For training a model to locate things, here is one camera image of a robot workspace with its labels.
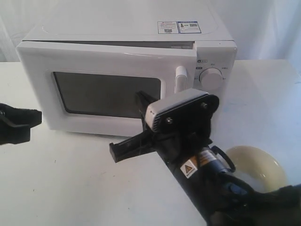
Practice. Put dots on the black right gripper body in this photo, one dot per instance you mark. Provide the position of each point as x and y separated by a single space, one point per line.
177 146

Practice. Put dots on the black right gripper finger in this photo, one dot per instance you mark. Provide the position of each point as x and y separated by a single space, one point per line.
143 100
140 144

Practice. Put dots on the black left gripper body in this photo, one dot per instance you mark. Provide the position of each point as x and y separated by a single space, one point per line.
11 133

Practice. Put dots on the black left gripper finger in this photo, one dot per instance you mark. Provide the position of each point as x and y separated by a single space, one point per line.
20 116

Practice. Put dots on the white microwave door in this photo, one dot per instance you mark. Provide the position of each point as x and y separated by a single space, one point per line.
91 88

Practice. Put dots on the cream floral ceramic bowl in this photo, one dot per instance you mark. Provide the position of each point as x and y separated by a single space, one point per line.
257 168

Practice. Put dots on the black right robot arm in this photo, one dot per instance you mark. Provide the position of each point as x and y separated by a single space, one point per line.
223 199

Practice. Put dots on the white microwave oven body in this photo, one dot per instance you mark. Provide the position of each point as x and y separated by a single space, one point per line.
133 23

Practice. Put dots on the upper white control knob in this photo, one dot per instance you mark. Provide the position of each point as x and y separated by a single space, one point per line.
211 79

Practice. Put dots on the blue white warning sticker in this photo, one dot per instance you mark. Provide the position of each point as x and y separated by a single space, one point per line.
178 27

